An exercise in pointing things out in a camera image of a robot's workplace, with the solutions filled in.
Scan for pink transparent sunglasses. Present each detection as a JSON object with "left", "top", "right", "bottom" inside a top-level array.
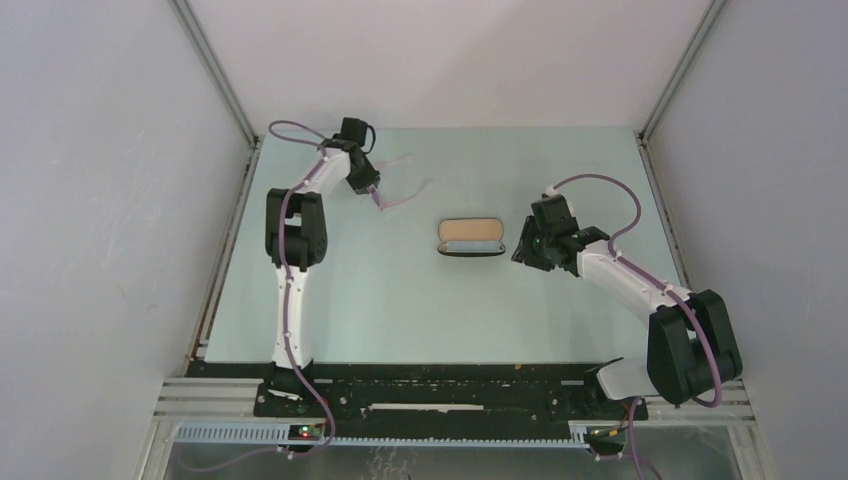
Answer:
[{"left": 366, "top": 153, "right": 432, "bottom": 211}]

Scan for blue cleaning cloth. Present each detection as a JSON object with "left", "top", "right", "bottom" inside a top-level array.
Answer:
[{"left": 440, "top": 241, "right": 505, "bottom": 257}]

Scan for black glasses case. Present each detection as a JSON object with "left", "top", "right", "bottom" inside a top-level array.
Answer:
[{"left": 437, "top": 217, "right": 506, "bottom": 258}]

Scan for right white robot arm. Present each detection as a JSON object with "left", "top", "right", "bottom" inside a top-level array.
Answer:
[{"left": 512, "top": 194, "right": 743, "bottom": 418}]

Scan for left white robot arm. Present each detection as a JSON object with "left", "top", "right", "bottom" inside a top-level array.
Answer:
[{"left": 265, "top": 117, "right": 380, "bottom": 370}]

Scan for left corner frame post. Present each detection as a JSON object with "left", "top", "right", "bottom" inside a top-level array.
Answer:
[{"left": 167, "top": 0, "right": 259, "bottom": 148}]

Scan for corner frame post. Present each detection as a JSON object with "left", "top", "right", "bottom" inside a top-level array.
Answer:
[
  {"left": 638, "top": 0, "right": 730, "bottom": 146},
  {"left": 167, "top": 0, "right": 259, "bottom": 148}
]

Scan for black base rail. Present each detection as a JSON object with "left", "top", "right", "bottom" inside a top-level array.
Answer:
[{"left": 187, "top": 360, "right": 648, "bottom": 440}]

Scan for right corner frame post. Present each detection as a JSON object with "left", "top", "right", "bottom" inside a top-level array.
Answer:
[{"left": 638, "top": 0, "right": 730, "bottom": 146}]

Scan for aluminium frame extrusion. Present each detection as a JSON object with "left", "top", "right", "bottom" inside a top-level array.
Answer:
[{"left": 132, "top": 377, "right": 260, "bottom": 479}]

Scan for slotted cable duct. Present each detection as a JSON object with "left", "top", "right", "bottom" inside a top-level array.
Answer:
[{"left": 172, "top": 421, "right": 592, "bottom": 449}]

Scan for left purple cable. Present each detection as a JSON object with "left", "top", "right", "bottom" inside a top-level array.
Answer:
[{"left": 178, "top": 120, "right": 336, "bottom": 473}]

